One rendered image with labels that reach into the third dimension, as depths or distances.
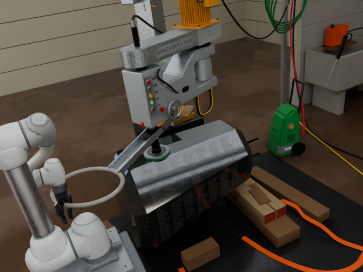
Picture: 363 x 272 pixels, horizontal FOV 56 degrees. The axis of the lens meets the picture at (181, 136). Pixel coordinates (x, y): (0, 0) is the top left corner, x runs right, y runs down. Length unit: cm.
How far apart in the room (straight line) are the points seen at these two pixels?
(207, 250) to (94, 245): 128
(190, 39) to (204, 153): 91
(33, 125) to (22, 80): 706
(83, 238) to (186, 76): 148
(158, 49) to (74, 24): 616
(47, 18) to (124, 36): 177
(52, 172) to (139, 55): 93
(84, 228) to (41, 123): 57
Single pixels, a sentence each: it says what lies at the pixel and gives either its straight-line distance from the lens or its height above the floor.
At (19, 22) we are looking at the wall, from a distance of 839.
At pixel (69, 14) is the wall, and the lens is 846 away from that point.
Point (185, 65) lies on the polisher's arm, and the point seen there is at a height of 150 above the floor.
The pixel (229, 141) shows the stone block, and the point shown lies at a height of 81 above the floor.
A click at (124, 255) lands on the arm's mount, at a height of 88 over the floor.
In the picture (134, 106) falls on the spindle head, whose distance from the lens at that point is 253.
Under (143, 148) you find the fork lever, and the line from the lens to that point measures 254.
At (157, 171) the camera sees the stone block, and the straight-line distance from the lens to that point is 265.
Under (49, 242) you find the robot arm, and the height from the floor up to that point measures 114.
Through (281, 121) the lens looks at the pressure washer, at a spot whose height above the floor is 46.
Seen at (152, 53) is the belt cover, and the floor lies 169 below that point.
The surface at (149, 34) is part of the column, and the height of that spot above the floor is 164.
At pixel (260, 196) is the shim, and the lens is 321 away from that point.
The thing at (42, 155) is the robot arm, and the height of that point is 145.
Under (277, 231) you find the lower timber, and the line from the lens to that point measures 304.
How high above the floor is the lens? 223
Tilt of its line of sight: 27 degrees down
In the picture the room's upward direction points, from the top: 8 degrees counter-clockwise
